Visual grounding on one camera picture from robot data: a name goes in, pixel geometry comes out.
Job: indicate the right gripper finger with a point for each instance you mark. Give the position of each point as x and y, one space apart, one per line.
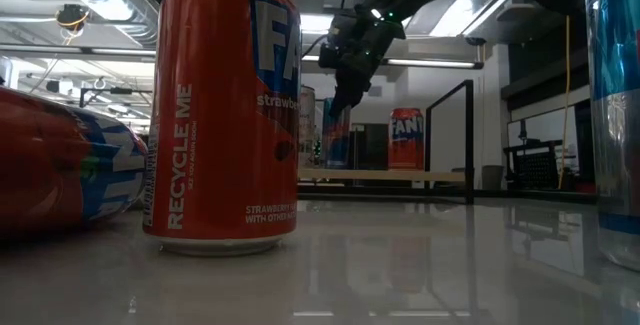
350 90

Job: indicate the blue silver Red Bull can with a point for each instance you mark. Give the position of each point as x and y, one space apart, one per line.
336 137
617 115

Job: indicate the white Celsius can orange print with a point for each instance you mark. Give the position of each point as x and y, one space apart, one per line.
307 125

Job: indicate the red Fanta can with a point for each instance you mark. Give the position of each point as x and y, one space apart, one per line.
225 110
406 139
60 160

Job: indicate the gray trash bin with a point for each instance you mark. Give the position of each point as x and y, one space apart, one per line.
492 177

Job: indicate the black metal pipe rack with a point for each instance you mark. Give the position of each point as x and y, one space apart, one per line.
115 91

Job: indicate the wooden shelf black metal frame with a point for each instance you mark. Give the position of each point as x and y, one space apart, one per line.
380 175

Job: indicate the black metal table frame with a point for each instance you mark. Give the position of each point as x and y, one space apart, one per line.
540 196

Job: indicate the silver ceiling air duct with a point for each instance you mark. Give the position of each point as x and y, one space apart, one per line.
115 0

